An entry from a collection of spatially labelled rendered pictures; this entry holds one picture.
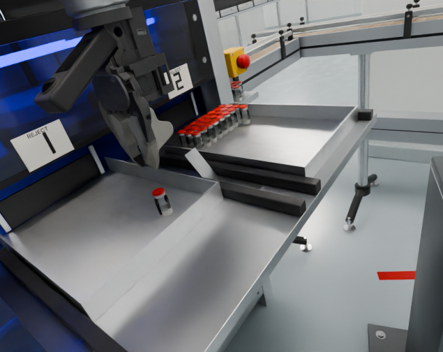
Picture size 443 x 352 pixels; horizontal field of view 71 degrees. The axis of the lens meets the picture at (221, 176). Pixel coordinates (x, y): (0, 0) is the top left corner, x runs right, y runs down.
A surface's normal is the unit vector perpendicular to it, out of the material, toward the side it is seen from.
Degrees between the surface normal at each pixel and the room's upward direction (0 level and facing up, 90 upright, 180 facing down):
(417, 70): 90
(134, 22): 90
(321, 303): 0
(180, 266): 0
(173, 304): 0
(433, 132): 90
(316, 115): 90
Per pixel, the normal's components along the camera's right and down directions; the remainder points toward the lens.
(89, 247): -0.22, -0.84
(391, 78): -0.59, 0.51
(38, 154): 0.78, 0.16
